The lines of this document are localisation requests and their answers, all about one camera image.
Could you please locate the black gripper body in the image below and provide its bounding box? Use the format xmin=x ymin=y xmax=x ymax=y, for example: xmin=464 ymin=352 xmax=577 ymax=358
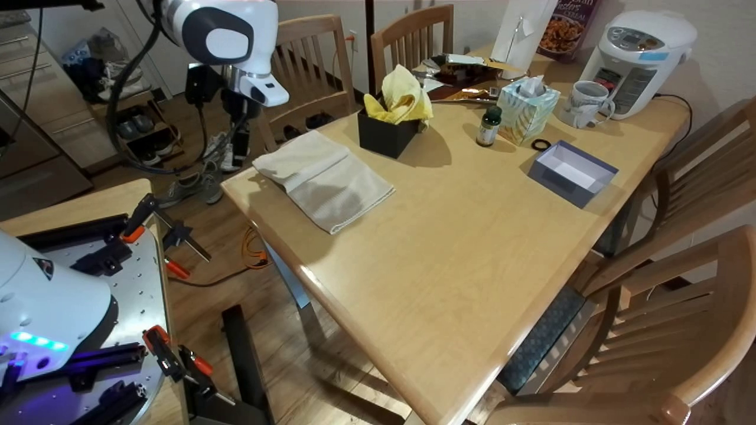
xmin=184 ymin=60 xmax=263 ymax=123

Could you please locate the white cloth towel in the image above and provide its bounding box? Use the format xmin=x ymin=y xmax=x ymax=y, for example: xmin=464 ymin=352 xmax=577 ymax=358
xmin=251 ymin=128 xmax=398 ymax=237

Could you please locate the grey shoe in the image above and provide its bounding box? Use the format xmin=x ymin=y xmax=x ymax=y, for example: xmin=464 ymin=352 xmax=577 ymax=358
xmin=156 ymin=173 xmax=208 ymax=210
xmin=197 ymin=167 xmax=228 ymax=207

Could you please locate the white shoes pair on rack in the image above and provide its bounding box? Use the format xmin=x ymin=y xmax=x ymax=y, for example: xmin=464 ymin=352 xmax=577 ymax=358
xmin=97 ymin=61 xmax=152 ymax=103

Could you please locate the wooden shoe rack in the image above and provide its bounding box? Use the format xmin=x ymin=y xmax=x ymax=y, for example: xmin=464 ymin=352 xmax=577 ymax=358
xmin=88 ymin=87 xmax=186 ymax=173

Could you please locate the orange black bar clamp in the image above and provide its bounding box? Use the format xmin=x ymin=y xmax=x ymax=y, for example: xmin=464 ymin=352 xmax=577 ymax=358
xmin=140 ymin=323 xmax=218 ymax=388
xmin=20 ymin=191 xmax=160 ymax=256
xmin=158 ymin=212 xmax=212 ymax=267

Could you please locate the wide slatted wooden chair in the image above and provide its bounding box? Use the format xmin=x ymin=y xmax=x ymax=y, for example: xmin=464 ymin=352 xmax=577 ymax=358
xmin=248 ymin=11 xmax=361 ymax=155

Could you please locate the black square box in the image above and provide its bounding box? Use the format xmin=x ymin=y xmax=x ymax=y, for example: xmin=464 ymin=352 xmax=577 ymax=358
xmin=357 ymin=107 xmax=425 ymax=161

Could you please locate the light wood dresser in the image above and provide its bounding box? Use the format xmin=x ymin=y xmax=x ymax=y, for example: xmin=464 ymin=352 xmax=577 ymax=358
xmin=0 ymin=18 xmax=127 ymax=176

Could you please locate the black vertical pole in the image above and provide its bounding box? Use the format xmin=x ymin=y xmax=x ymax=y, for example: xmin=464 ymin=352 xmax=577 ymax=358
xmin=361 ymin=0 xmax=379 ymax=97

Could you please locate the metal table leg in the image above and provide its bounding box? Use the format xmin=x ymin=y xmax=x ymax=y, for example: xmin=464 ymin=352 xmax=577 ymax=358
xmin=259 ymin=233 xmax=328 ymax=352

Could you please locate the yellow cloth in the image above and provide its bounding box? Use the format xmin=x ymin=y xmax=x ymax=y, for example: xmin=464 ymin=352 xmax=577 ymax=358
xmin=361 ymin=64 xmax=437 ymax=128

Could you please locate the wooden robot mounting table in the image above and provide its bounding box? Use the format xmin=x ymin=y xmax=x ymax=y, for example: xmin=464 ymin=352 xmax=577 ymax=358
xmin=0 ymin=176 xmax=191 ymax=425

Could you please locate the black overhead bar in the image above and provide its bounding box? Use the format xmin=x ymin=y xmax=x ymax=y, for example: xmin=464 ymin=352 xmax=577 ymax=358
xmin=0 ymin=0 xmax=104 ymax=15

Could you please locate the narrow slatted wooden chair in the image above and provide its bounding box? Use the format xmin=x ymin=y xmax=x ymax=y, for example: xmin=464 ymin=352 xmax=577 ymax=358
xmin=368 ymin=2 xmax=459 ymax=95

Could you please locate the black metal stand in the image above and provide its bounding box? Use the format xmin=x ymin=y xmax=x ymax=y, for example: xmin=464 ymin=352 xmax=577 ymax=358
xmin=184 ymin=304 xmax=279 ymax=425

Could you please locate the dark brown wallet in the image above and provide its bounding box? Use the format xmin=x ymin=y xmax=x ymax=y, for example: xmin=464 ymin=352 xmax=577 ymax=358
xmin=431 ymin=51 xmax=507 ymax=90

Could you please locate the small green-capped bottle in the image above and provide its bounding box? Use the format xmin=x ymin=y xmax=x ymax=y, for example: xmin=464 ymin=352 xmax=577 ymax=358
xmin=476 ymin=103 xmax=507 ymax=148

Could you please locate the teal patterned tissue box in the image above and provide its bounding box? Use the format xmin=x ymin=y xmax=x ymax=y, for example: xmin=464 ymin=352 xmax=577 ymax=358
xmin=497 ymin=73 xmax=562 ymax=146

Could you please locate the white paper bag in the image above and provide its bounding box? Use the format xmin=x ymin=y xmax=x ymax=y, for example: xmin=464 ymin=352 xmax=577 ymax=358
xmin=490 ymin=0 xmax=562 ymax=75

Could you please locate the blue and white flat box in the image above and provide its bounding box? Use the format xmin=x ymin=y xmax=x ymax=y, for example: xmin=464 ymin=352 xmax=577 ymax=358
xmin=527 ymin=139 xmax=622 ymax=210

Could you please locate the purple snack bag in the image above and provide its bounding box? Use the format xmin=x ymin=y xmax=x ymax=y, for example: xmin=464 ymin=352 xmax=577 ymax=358
xmin=537 ymin=0 xmax=600 ymax=64

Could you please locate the white mug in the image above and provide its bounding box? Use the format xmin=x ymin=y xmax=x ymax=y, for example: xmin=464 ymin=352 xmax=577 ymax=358
xmin=562 ymin=78 xmax=620 ymax=130

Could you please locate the dark blue seat cushion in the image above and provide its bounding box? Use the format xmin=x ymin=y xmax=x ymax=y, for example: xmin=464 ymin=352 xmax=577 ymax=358
xmin=497 ymin=283 xmax=588 ymax=396

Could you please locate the white electric water boiler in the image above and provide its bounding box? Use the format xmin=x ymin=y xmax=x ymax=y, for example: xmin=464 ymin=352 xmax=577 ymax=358
xmin=580 ymin=6 xmax=700 ymax=123

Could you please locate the wooden chair with bare seat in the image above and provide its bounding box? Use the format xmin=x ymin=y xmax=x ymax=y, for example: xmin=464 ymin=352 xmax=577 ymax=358
xmin=593 ymin=95 xmax=756 ymax=261

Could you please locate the wooden chair with blue cushion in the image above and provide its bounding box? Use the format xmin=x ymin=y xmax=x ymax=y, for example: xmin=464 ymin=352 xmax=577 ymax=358
xmin=464 ymin=221 xmax=756 ymax=425

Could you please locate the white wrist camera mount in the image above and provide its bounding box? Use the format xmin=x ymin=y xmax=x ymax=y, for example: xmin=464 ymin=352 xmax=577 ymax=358
xmin=235 ymin=69 xmax=292 ymax=110

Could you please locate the orange floor cable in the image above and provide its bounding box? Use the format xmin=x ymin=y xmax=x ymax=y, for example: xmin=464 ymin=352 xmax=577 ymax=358
xmin=176 ymin=227 xmax=274 ymax=290

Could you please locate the orange clamp handle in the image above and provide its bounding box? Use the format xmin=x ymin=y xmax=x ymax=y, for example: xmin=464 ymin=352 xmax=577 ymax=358
xmin=163 ymin=258 xmax=194 ymax=283

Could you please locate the black bracket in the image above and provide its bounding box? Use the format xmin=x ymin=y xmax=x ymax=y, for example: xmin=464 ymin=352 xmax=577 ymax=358
xmin=70 ymin=237 xmax=135 ymax=279
xmin=66 ymin=339 xmax=150 ymax=395

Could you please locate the black hanging cable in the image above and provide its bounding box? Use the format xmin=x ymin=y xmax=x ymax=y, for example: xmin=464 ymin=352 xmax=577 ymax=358
xmin=10 ymin=5 xmax=46 ymax=143

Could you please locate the black boiler power cord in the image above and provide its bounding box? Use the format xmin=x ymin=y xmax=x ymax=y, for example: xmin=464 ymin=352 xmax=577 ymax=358
xmin=653 ymin=91 xmax=697 ymax=161

